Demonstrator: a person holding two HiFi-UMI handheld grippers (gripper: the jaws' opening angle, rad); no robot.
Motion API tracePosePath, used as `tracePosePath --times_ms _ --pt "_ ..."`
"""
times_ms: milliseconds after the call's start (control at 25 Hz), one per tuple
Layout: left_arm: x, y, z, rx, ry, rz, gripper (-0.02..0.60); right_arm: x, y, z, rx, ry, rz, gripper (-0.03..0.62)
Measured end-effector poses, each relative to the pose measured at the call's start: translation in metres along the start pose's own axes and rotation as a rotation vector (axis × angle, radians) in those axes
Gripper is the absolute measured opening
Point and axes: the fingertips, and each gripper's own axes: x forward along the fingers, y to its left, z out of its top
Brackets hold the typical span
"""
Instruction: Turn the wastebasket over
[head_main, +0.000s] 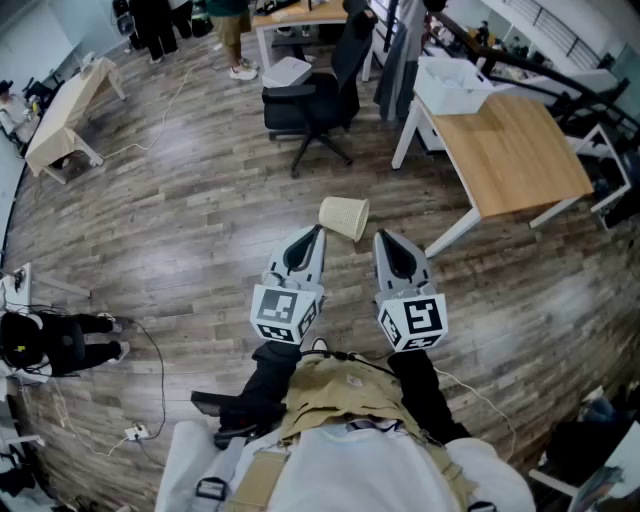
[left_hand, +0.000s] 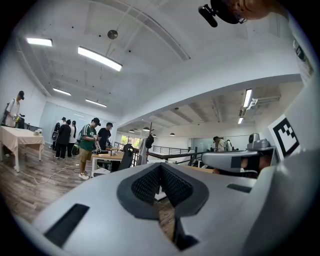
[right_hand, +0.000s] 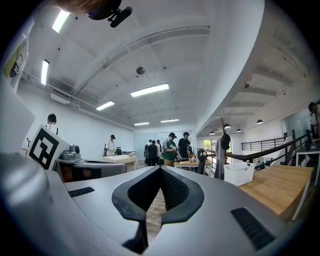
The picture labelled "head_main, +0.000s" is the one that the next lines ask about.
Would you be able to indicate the person's left forearm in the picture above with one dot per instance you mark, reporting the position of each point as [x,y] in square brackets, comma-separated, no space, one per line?
[270,380]

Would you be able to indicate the white plastic basket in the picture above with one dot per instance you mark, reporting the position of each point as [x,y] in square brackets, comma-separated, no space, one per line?
[450,97]

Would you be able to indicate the person's right forearm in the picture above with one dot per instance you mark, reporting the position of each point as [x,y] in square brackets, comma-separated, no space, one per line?
[420,395]

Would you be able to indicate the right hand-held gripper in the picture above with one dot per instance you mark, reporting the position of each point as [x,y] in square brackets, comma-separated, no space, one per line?
[415,317]

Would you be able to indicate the black railing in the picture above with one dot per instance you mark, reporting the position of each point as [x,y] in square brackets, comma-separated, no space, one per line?
[545,70]

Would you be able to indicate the wooden desk with white legs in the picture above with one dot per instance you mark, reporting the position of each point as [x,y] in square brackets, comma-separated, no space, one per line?
[505,155]

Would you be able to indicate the long wooden desk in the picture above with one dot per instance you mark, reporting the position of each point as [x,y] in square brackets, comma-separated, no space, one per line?
[295,14]

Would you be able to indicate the grey hanging coat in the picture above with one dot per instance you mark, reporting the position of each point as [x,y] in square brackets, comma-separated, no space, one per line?
[400,65]

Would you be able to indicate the person's white shirt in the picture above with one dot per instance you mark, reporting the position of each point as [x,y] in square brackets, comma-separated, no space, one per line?
[360,475]

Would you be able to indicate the white box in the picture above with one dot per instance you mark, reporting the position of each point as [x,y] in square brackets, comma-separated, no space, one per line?
[286,71]

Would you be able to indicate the person's left shoe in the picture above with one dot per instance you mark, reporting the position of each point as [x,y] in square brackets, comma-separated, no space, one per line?
[320,344]

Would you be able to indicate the white shelf frame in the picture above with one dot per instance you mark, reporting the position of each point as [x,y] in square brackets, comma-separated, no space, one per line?
[612,165]

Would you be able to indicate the beige plastic waste basket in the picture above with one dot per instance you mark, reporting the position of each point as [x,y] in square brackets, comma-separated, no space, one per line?
[345,215]

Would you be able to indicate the black waist device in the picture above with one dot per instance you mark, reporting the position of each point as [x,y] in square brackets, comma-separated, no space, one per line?
[235,415]

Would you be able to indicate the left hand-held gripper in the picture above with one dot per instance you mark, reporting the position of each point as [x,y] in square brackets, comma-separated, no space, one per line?
[282,310]

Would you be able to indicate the white power strip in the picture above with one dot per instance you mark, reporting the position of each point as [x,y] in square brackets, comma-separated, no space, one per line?
[135,432]

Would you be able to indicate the person's khaki trousers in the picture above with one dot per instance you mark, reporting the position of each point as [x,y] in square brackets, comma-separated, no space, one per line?
[340,395]

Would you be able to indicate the black office chair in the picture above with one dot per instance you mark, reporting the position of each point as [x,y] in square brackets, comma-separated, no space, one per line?
[310,107]

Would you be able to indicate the beige cloth covered table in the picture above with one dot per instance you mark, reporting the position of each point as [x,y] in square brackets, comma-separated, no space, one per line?
[65,115]

